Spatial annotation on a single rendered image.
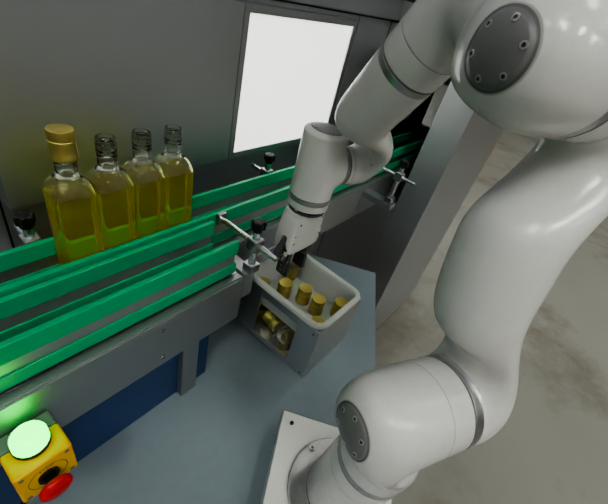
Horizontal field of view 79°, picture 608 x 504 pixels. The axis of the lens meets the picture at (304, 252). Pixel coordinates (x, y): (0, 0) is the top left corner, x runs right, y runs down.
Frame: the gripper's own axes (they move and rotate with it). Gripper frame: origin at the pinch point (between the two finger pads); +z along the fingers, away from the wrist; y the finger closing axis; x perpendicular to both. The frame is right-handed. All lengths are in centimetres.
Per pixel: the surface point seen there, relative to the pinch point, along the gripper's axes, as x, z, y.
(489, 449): 77, 104, -90
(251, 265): -2.0, -3.1, 11.1
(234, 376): 1.7, 29.4, 13.9
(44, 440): 4, 3, 52
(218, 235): -13.4, -3.2, 10.5
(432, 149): -4, -14, -74
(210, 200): -20.9, -7.1, 7.3
